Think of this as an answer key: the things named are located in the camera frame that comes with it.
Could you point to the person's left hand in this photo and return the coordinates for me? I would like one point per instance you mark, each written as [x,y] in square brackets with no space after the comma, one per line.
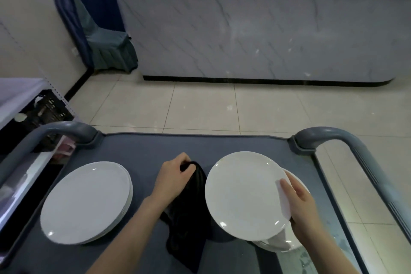
[170,184]

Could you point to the person's right hand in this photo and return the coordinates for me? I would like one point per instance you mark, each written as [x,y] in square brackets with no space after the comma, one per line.
[305,216]

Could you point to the dark blue cleaning cloth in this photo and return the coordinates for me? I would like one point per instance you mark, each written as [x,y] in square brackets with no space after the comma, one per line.
[189,229]

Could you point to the black plastic crate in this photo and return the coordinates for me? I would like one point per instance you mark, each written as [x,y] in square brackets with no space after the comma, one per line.
[48,110]

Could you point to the chair with grey-green cover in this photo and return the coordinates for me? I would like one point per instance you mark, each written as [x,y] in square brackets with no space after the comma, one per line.
[109,49]

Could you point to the white metal shelf rack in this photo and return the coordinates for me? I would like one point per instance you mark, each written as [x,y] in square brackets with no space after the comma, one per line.
[16,94]

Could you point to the stack of white plates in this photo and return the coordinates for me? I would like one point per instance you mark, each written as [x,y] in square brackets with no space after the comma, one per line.
[289,241]

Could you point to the grey service cart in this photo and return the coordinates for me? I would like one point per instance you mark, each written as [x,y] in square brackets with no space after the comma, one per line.
[144,148]

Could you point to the person's left forearm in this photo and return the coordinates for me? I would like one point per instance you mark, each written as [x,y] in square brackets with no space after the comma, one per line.
[128,241]

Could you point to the small white cup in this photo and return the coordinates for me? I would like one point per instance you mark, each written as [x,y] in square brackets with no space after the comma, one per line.
[21,117]

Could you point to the marble bar counter black top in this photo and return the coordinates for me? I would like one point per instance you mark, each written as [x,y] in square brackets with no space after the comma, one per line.
[257,36]

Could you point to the white round plate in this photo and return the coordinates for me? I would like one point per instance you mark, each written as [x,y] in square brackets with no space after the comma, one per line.
[240,193]
[83,200]

